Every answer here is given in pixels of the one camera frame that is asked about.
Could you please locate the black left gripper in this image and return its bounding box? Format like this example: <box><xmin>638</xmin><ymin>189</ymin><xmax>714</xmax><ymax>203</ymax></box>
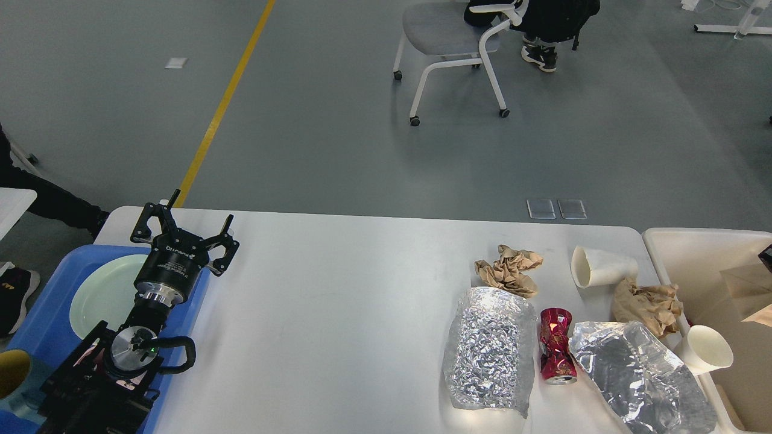
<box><xmin>130</xmin><ymin>189</ymin><xmax>241</xmax><ymax>305</ymax></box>

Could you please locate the light green plate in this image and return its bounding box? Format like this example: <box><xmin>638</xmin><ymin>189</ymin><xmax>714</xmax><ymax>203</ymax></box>
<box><xmin>69</xmin><ymin>254</ymin><xmax>147</xmax><ymax>339</ymax></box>

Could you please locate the teal mug yellow inside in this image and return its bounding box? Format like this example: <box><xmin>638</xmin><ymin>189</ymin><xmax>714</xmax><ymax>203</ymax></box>
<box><xmin>1</xmin><ymin>349</ymin><xmax>55</xmax><ymax>426</ymax></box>

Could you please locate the aluminium foil sheet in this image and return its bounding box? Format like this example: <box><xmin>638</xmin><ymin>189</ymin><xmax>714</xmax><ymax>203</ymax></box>
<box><xmin>442</xmin><ymin>286</ymin><xmax>537</xmax><ymax>418</ymax></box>

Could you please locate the foil piece under arm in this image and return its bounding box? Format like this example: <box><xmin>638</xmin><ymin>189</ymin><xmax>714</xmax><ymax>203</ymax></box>
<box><xmin>569</xmin><ymin>321</ymin><xmax>718</xmax><ymax>433</ymax></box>

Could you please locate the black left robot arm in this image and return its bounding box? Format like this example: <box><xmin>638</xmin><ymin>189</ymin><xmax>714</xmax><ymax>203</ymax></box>
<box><xmin>38</xmin><ymin>190</ymin><xmax>239</xmax><ymax>433</ymax></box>

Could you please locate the beige plastic bin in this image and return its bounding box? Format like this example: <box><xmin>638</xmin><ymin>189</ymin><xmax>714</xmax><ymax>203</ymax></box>
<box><xmin>643</xmin><ymin>228</ymin><xmax>771</xmax><ymax>433</ymax></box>

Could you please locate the white paper cup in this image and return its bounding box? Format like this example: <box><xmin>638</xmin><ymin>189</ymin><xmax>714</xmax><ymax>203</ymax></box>
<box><xmin>571</xmin><ymin>245</ymin><xmax>639</xmax><ymax>288</ymax></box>
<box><xmin>673</xmin><ymin>325</ymin><xmax>735</xmax><ymax>376</ymax></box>

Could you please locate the crumpled napkin by bin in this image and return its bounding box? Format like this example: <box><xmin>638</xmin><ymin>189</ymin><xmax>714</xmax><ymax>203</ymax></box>
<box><xmin>612</xmin><ymin>278</ymin><xmax>683</xmax><ymax>339</ymax></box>

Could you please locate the blue plastic tray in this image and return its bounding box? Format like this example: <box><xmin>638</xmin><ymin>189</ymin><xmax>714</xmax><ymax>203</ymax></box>
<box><xmin>1</xmin><ymin>244</ymin><xmax>212</xmax><ymax>433</ymax></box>

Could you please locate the person dark clothing left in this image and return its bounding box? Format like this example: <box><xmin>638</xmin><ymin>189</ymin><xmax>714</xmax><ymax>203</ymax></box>
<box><xmin>1</xmin><ymin>131</ymin><xmax>110</xmax><ymax>338</ymax></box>

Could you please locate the white stand base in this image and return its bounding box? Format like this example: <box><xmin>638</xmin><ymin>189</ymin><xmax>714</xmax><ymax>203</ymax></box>
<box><xmin>692</xmin><ymin>1</ymin><xmax>771</xmax><ymax>40</ymax></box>

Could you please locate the red small packet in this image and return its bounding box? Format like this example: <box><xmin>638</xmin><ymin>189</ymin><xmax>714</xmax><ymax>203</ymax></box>
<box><xmin>539</xmin><ymin>307</ymin><xmax>577</xmax><ymax>385</ymax></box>

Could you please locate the crumpled brown napkin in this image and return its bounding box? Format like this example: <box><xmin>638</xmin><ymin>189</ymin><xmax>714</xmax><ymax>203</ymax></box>
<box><xmin>474</xmin><ymin>245</ymin><xmax>543</xmax><ymax>299</ymax></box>

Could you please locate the person black sneakers right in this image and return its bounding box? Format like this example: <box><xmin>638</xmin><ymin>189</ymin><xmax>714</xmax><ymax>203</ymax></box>
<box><xmin>521</xmin><ymin>34</ymin><xmax>557</xmax><ymax>72</ymax></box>

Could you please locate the black backpack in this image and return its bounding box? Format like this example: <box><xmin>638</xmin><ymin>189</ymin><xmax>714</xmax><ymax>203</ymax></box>
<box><xmin>463</xmin><ymin>0</ymin><xmax>601</xmax><ymax>50</ymax></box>

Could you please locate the white grey office chair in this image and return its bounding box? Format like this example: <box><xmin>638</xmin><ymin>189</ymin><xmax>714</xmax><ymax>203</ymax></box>
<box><xmin>393</xmin><ymin>1</ymin><xmax>529</xmax><ymax>127</ymax></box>

